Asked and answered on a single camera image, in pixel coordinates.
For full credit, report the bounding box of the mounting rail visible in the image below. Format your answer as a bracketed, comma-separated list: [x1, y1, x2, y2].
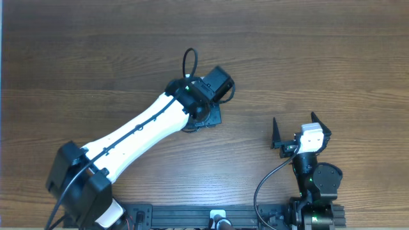
[121, 203, 346, 230]

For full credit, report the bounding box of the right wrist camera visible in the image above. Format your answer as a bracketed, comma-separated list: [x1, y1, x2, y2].
[295, 122, 325, 154]

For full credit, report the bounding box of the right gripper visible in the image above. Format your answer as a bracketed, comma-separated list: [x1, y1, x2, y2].
[270, 111, 332, 160]

